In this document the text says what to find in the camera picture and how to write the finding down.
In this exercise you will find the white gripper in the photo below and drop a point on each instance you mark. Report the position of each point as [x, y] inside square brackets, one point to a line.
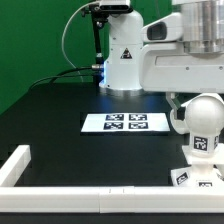
[165, 67]

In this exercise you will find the white lamp shade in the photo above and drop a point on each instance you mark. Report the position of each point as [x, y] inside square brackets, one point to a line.
[178, 125]

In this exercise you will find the white lamp bulb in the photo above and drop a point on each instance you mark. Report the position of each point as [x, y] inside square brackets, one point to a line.
[204, 117]

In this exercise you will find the white lamp base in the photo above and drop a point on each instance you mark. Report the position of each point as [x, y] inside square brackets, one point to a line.
[202, 171]

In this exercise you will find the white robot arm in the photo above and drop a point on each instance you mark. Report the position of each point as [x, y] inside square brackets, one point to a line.
[197, 24]

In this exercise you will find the white marker sheet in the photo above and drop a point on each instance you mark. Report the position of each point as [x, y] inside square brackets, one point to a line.
[125, 122]

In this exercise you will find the white front fence wall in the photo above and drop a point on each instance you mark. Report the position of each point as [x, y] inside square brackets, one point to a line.
[111, 200]

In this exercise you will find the white fence wall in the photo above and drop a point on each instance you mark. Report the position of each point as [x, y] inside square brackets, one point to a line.
[15, 165]
[111, 200]

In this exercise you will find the black camera on stand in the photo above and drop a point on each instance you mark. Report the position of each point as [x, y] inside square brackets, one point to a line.
[115, 6]

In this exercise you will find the black camera stand pole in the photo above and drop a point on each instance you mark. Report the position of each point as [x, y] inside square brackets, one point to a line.
[98, 19]

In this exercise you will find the white left fence wall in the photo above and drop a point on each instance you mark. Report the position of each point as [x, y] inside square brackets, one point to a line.
[15, 165]

